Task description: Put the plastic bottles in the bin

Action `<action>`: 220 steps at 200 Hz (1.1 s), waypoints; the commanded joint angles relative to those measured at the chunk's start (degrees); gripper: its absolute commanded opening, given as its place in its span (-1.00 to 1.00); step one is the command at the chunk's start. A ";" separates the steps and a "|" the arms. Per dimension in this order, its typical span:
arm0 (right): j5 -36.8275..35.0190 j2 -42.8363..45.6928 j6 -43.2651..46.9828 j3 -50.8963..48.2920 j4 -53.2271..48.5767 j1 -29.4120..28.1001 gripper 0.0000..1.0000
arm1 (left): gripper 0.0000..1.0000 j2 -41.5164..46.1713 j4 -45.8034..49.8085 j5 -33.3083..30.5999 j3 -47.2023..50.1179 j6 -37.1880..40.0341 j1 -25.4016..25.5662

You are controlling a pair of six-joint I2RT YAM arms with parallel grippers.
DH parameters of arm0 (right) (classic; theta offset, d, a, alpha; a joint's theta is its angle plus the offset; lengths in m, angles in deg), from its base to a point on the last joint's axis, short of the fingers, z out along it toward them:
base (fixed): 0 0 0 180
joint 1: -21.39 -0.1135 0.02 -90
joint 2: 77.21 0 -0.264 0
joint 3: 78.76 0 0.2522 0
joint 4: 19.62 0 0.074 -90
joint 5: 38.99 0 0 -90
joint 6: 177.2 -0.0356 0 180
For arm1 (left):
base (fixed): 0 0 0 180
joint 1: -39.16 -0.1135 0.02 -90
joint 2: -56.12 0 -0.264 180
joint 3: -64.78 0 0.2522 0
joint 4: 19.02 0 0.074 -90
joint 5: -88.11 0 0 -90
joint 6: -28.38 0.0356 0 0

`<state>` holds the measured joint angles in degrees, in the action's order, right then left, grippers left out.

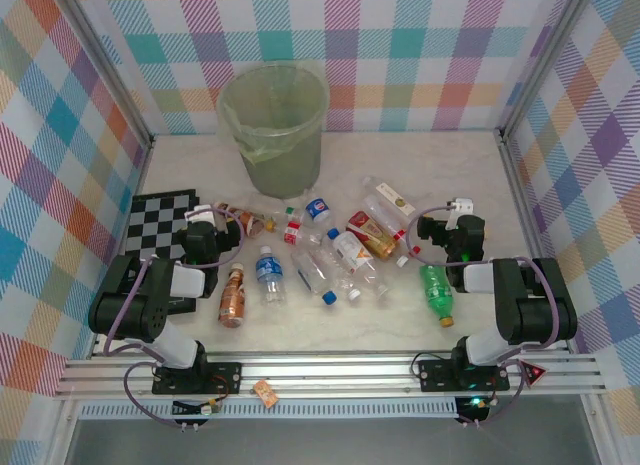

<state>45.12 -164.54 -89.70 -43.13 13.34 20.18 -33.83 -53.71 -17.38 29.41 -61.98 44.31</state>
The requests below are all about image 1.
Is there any dark brown drink bottle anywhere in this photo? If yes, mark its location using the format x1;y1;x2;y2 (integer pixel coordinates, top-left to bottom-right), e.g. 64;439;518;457
214;200;266;237

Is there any white label bottle gold emblem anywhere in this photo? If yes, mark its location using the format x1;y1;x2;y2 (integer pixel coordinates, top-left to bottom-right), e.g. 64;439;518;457
362;174;417;217

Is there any water bottle blue label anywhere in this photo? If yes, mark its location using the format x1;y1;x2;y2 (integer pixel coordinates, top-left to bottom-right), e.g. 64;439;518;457
254;244;287;306

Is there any green bottle yellow cap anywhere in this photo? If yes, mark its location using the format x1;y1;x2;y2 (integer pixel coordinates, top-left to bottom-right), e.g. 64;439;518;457
418;263;457;329

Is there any clear bottle red cap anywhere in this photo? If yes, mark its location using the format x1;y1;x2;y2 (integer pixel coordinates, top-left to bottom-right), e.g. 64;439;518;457
363;194;407;242

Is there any brown coffee bottle orange label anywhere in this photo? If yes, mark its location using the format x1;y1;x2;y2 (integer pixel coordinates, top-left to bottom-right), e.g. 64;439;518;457
217;262;250;330

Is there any red gold tea bottle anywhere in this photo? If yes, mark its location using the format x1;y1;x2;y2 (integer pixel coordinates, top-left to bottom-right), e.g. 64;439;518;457
346;210;410;269

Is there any white label bottle orange mark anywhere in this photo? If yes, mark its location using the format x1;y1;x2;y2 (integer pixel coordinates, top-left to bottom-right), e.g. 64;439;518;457
332;230;391;301

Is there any blue label cola bottle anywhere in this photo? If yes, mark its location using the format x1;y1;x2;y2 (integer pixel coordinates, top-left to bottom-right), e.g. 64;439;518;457
304;197;334;222

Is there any clear bottle blue cap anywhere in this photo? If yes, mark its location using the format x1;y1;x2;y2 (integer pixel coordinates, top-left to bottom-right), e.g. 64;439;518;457
291;249;339;306

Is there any clear bottle white cap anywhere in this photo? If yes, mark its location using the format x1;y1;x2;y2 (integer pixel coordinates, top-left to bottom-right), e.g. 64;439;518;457
312;247;362;303

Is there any translucent green waste bin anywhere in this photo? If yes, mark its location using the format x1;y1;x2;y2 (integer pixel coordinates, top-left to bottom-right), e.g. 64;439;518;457
217;62;330;199

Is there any green plastic bin liner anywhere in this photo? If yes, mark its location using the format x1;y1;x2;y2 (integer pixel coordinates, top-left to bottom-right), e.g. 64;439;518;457
217;62;330;167

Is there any crushed clear plastic bottle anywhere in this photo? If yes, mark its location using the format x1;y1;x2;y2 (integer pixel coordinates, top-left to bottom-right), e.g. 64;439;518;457
247;192;282;219

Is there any black grey checkerboard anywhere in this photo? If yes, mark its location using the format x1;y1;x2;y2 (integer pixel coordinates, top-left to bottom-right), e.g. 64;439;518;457
124;187;199;315

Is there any clear bottle red label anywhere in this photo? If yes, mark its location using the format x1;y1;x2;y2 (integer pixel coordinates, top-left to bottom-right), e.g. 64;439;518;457
283;222;324;247

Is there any small orange tag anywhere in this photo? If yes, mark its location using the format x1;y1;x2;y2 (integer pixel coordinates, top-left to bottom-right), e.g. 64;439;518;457
253;379;279;408

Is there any small black electronics module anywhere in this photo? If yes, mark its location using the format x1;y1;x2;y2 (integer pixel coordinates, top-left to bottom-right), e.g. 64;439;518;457
455;395;490;422
172;398;222;417

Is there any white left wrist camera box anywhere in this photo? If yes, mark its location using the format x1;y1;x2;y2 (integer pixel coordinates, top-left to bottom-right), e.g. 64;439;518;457
183;207;217;225

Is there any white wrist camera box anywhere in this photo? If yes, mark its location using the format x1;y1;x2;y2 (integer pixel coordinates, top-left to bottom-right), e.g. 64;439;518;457
183;207;217;225
446;198;474;231

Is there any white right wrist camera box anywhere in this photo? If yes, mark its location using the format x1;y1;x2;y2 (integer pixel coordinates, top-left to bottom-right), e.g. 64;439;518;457
446;198;474;231

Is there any aluminium side rail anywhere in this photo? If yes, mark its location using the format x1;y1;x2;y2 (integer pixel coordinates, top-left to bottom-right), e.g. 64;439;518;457
88;137;155;359
497;127;581;351

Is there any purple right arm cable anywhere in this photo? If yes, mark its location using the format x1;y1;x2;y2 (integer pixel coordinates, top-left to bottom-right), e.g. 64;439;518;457
405;206;559;429

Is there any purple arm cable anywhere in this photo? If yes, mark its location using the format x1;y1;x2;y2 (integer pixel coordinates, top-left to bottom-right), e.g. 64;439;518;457
405;206;559;429
102;207;247;430

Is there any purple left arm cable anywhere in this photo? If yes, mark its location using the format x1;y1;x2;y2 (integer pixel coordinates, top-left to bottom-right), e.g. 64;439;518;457
102;207;247;430

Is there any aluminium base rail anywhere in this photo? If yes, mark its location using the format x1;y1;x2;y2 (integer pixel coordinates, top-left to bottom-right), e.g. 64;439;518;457
54;352;606;401

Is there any white slotted cable duct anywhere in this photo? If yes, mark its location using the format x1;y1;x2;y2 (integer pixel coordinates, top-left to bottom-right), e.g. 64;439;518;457
79;399;459;420

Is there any aluminium frame post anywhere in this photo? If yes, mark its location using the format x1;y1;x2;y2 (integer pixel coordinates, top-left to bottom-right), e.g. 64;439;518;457
497;0;597;142
54;0;155;154

